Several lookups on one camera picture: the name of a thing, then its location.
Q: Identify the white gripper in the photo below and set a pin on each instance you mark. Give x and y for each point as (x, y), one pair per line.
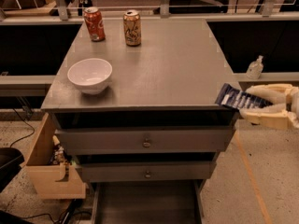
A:
(295, 105)

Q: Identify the blue rxbar wrapper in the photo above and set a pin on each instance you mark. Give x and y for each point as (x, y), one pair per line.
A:
(238, 99)

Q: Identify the grey drawer cabinet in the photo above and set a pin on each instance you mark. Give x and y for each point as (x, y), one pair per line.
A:
(170, 81)

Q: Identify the grey middle drawer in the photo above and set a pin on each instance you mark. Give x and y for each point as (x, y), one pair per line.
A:
(145, 171)

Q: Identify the grey drawer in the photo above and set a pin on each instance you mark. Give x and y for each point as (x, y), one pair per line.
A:
(148, 202)
(145, 171)
(136, 141)

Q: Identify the grey bottom drawer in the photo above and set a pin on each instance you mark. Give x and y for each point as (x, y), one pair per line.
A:
(148, 202)

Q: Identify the grey top drawer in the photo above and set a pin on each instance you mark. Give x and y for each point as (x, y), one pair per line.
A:
(136, 141)

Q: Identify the clear sanitizer bottle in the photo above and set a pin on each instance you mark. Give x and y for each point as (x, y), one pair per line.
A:
(255, 68)

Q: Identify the orange LaCroix can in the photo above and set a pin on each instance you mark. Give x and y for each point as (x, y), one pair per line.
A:
(132, 27)

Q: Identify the white bowl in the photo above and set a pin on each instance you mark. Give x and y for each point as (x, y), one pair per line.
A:
(90, 76)

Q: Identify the red soda can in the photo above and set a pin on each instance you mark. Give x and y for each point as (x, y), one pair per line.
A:
(94, 23)

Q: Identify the items inside wooden crate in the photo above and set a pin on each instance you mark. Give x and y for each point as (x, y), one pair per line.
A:
(58, 155)

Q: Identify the wooden crate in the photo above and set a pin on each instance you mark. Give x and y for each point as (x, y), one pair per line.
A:
(51, 181)

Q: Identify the black chair edge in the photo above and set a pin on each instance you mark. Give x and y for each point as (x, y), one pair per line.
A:
(10, 164)

